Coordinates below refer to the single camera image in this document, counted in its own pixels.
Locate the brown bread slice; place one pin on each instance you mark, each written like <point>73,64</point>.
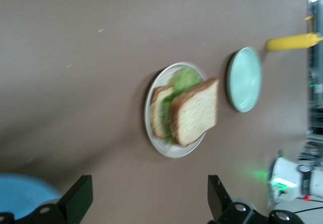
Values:
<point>196,113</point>
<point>159,113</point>

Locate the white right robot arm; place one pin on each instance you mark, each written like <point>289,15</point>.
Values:
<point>287,171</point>

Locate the blue plate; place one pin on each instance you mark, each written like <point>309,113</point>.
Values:
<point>22,193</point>

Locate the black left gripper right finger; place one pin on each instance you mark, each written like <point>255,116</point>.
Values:
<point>218,201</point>

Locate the beige plate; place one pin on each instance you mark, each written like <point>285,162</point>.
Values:
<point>174,152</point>

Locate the mint green plate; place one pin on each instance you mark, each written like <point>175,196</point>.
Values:
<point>244,80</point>

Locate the yellow squeeze bottle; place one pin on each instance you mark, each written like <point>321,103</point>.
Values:
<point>287,43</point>

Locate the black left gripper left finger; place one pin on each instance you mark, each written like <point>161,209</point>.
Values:
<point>77,201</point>

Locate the green lettuce leaf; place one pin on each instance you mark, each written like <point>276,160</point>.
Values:
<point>185,79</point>

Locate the aluminium frame rail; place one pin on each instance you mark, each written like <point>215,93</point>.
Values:
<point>315,70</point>

